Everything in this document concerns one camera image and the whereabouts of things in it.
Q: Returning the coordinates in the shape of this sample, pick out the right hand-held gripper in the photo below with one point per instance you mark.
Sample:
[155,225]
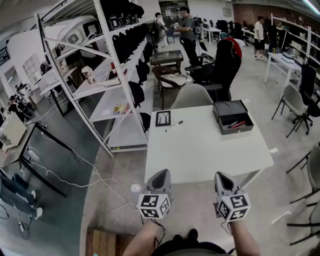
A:
[235,206]

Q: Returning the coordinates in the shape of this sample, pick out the white metal-legged table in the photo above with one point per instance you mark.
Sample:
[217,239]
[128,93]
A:
[285,62]

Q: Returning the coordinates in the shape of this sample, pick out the black and silver pen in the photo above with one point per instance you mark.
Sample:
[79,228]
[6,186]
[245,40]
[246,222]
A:
[232,125]

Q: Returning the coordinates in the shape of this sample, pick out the grey shell chair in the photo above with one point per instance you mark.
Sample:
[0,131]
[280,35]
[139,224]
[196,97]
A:
[192,96]

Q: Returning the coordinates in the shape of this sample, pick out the patterned paper cup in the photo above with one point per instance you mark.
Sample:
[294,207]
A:
[88,75]

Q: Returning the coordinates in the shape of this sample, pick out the row of black bags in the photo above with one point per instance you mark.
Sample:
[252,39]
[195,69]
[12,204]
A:
[120,50]

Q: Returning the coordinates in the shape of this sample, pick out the red pen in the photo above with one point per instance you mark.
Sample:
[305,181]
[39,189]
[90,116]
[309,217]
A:
[238,124]

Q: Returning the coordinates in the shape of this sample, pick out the black high-back office chair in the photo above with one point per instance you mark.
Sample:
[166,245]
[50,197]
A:
[225,65]

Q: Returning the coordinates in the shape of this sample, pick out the black and white marker pen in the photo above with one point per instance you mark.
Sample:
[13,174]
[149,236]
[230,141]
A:
[173,126]

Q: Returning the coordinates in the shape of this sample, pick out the black mesh office chair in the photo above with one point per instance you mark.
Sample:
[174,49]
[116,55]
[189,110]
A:
[197,73]

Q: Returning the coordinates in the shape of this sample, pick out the black picture frame tree drawing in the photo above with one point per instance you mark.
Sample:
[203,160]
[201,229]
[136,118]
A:
[163,118]

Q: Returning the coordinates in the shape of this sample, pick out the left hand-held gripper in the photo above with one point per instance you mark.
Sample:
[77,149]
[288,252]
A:
[155,205]

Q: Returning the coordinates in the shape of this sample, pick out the grey chair black legs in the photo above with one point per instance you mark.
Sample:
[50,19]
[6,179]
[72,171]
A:
[315,170]
[315,215]
[292,98]

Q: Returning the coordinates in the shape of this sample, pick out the person's black shoe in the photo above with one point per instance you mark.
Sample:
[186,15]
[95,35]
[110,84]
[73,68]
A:
[178,238]
[193,234]

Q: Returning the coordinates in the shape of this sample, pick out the yellow magazine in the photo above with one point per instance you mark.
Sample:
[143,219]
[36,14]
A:
[122,108]

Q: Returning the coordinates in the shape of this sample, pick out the wooden crate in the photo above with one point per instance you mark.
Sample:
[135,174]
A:
[105,242]

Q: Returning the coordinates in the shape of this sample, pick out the beige cardboard box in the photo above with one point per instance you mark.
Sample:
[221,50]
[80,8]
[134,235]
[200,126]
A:
[12,132]

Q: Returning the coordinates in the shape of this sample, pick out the white metal shelving unit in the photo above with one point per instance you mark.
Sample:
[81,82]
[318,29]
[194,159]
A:
[105,105]

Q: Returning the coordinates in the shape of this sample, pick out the brown wooden armchair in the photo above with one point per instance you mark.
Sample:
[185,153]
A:
[172,81]

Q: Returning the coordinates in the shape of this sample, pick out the black standing fan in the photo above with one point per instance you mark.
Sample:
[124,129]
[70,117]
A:
[155,33]

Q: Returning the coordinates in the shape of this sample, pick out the person's own torso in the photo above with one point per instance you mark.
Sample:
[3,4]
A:
[195,250]

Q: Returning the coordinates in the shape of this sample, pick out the person's right forearm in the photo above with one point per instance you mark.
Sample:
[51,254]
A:
[246,240]

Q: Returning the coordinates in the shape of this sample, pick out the black box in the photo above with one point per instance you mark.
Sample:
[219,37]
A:
[228,107]

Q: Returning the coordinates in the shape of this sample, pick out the person's left forearm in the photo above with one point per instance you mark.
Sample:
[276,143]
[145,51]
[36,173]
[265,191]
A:
[142,240]

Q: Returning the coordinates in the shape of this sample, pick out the dark wicker side table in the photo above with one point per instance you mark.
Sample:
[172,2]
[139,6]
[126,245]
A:
[167,55]

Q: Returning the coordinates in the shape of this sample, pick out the black-framed table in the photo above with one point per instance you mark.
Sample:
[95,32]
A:
[47,136]

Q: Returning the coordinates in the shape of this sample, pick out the white notebook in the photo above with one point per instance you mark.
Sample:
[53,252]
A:
[111,80]

